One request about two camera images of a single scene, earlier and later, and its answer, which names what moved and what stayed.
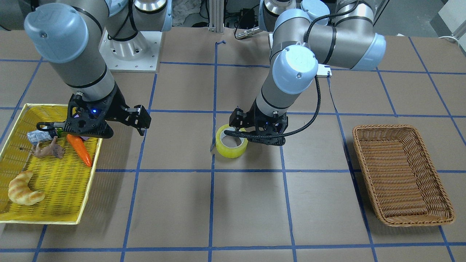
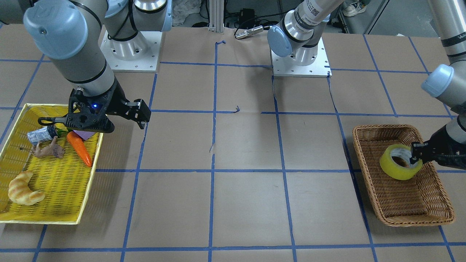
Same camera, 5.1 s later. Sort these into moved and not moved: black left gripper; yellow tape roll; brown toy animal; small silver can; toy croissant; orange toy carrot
Moved: black left gripper; yellow tape roll
Not moved: brown toy animal; orange toy carrot; small silver can; toy croissant
